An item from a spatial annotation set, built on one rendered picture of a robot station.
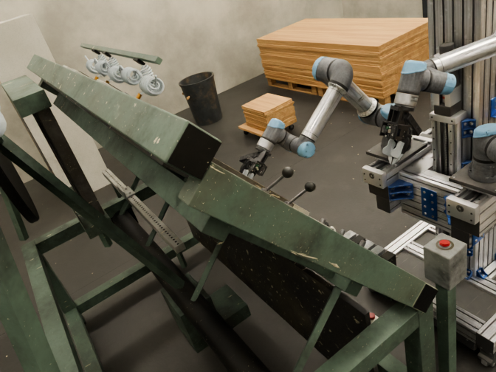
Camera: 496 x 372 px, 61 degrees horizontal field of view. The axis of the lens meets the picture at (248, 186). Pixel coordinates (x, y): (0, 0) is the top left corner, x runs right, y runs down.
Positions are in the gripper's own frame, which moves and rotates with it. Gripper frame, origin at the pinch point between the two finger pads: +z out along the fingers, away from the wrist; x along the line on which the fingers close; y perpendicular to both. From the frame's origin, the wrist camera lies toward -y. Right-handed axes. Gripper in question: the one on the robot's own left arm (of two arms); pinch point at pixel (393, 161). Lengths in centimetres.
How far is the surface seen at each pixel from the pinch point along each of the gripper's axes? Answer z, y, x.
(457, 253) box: 32.5, -30.9, 16.6
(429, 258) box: 38.7, -28.2, 8.0
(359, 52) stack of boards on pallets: -61, -255, -278
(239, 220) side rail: 11, 76, 19
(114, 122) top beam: -4, 97, -18
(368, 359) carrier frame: 71, 8, 17
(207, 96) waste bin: 24, -150, -444
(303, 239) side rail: 18, 53, 18
